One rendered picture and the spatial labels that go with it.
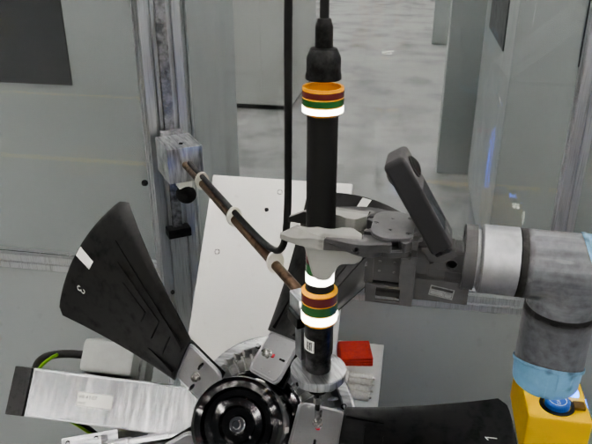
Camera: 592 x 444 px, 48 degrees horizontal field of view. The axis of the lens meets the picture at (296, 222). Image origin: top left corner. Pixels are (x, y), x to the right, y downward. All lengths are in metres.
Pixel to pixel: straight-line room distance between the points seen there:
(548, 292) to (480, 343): 0.94
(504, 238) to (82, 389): 0.69
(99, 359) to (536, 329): 0.69
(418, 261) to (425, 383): 1.03
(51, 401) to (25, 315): 0.85
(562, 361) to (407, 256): 0.20
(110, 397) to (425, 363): 0.87
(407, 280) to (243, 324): 0.49
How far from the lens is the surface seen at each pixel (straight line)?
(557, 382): 0.79
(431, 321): 1.63
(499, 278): 0.72
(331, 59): 0.67
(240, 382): 0.86
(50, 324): 1.94
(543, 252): 0.72
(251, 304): 1.16
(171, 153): 1.27
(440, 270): 0.74
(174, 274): 1.51
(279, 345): 0.92
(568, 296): 0.73
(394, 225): 0.73
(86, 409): 1.11
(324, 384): 0.82
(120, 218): 0.96
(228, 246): 1.19
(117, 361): 1.13
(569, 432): 1.19
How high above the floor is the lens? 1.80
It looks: 25 degrees down
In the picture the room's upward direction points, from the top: straight up
